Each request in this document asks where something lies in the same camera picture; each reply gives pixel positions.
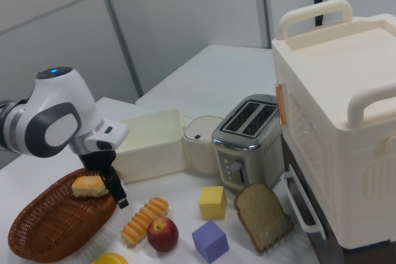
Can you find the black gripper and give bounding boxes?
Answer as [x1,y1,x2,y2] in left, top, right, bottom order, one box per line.
[79,148,129,210]

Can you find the orange striped twisted bread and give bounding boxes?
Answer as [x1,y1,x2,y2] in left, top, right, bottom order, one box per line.
[120,196,170,248]

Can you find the golden square bread roll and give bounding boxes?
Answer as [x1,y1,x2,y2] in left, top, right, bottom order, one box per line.
[71,174,110,199]

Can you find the brown wicker basket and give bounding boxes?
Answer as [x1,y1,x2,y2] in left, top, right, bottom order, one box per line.
[7,167,120,263]

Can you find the brown bread slice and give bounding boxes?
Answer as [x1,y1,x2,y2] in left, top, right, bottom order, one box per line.
[233,182,295,254]

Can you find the cream open plastic box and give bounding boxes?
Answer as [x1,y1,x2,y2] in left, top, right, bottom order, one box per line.
[113,108,187,184]

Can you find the red apple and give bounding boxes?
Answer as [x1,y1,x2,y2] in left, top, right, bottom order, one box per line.
[146,216,179,253]

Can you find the yellow round fruit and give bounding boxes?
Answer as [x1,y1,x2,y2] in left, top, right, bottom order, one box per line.
[90,252,129,264]

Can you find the white lidded container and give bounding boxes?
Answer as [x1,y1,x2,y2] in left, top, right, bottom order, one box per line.
[183,115,225,174]

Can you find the yellow foam cube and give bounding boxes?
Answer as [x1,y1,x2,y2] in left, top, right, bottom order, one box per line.
[198,185,228,221]

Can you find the purple foam cube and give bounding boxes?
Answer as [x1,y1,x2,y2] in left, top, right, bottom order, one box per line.
[191,219,230,264]

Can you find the silver two-slot toaster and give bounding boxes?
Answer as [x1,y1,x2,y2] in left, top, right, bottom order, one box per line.
[211,93,284,194]

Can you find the copper latch strip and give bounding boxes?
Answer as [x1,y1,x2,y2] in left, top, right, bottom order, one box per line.
[275,83,290,126]

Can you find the dark brown oven front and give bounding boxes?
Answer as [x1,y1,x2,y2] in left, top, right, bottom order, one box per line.
[280,135,344,264]

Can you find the large cream appliance housing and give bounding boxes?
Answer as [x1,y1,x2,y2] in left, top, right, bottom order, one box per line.
[271,0,396,251]

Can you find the white oven door handle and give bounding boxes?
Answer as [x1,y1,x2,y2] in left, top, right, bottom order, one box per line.
[280,164,328,241]

